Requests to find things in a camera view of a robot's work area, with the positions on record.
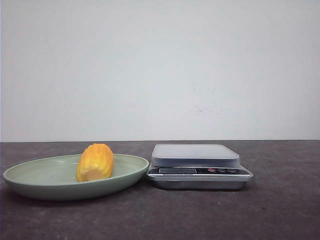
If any yellow corn cob piece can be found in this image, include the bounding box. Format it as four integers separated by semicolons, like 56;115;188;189
76;143;114;182

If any silver digital kitchen scale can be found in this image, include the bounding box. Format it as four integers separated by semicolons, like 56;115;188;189
147;143;254;190

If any light green shallow plate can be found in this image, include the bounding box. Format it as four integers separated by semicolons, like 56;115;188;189
3;154;150;201

